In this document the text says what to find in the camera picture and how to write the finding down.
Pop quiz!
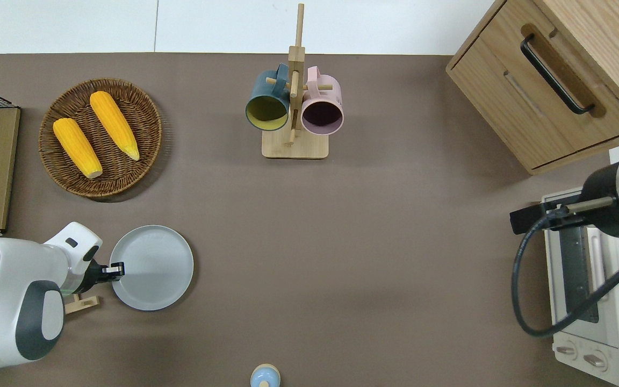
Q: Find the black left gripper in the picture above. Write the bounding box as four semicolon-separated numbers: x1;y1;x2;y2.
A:
81;259;126;294

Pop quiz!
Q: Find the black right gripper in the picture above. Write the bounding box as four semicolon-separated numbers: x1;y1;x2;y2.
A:
509;160;619;239

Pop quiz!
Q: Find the gray plate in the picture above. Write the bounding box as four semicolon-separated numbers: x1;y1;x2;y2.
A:
110;225;195;311

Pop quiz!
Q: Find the wooden plate rack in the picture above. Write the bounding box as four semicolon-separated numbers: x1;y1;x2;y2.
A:
64;294;100;316

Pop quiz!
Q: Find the brown wicker basket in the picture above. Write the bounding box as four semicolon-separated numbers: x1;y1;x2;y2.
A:
38;78;163;198

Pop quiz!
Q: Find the wooden drawer cabinet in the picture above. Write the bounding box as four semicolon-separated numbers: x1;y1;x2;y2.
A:
445;0;619;176

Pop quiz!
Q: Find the yellow corn cob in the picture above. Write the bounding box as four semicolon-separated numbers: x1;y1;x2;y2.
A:
90;91;140;161
53;118;103;179

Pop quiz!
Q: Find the white toaster oven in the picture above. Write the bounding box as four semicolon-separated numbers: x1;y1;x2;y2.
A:
542;187;619;387

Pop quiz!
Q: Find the blue service bell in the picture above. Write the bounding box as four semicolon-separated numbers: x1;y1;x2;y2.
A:
250;364;281;387

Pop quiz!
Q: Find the wooden mug tree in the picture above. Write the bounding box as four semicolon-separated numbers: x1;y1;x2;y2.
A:
262;3;329;160

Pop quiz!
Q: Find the dark teal mug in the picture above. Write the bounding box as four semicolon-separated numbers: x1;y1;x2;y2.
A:
245;63;292;132

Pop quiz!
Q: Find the pink mug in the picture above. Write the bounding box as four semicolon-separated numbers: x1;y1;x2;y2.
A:
301;66;344;135

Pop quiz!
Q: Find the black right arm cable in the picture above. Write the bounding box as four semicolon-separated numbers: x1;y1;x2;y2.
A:
512;207;619;338

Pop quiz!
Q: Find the black drawer handle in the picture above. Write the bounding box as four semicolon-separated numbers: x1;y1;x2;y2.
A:
521;34;595;115

